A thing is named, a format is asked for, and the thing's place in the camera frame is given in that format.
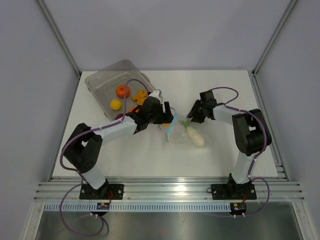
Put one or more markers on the yellow fake pear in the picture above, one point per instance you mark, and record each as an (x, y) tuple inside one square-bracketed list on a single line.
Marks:
[(115, 104)]

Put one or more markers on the aluminium frame post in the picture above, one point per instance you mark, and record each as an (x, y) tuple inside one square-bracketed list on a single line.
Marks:
[(58, 36), (275, 35)]

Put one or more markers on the white fake daikon radish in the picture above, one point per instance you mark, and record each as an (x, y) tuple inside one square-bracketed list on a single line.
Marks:
[(195, 136)]

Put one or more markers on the orange fake orange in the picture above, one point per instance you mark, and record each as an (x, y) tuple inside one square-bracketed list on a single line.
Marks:
[(133, 108)]

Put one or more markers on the white slotted cable duct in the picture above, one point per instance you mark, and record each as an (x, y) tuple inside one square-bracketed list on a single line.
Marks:
[(136, 207)]

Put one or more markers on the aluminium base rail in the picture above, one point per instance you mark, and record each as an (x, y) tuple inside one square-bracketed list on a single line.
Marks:
[(169, 189)]

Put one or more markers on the black left mount plate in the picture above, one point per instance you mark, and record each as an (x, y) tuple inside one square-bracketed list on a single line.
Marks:
[(106, 192)]

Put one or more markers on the green fake leaf piece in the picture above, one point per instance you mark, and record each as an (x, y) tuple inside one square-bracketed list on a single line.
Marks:
[(184, 123)]

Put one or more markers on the black mount plate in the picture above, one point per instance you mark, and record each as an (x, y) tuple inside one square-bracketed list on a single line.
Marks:
[(106, 192), (225, 191)]

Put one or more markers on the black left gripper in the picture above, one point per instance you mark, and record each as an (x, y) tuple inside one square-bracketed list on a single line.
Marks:
[(165, 117)]

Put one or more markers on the purple fake fruit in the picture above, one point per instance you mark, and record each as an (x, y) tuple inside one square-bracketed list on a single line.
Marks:
[(119, 116)]

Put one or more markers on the red-orange fake pepper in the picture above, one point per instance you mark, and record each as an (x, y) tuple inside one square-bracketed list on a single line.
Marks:
[(123, 91)]

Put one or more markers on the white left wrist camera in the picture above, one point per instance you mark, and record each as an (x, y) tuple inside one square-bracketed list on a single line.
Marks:
[(156, 94)]

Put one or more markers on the black right mount plate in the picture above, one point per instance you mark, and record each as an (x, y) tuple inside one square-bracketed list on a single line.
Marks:
[(225, 191)]

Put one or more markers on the clear grey plastic container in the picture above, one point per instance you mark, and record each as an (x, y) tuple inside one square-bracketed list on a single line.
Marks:
[(102, 85)]

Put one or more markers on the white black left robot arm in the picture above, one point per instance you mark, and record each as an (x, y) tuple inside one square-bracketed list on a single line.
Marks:
[(82, 150)]

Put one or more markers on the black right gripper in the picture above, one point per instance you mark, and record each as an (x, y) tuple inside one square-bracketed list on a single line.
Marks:
[(193, 113)]

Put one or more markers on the right aluminium frame post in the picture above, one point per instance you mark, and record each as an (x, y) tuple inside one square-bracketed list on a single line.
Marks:
[(275, 35)]

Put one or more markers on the left aluminium frame post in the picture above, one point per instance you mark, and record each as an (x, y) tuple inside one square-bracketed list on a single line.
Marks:
[(58, 36)]

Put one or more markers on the clear zip top bag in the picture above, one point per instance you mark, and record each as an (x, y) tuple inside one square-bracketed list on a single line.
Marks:
[(176, 132)]

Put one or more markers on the yellow-orange fake pretzel cluster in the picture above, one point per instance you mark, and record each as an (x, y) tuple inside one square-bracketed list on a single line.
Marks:
[(140, 97)]

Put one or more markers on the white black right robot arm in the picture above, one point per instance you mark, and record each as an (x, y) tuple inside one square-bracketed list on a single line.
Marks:
[(252, 136)]

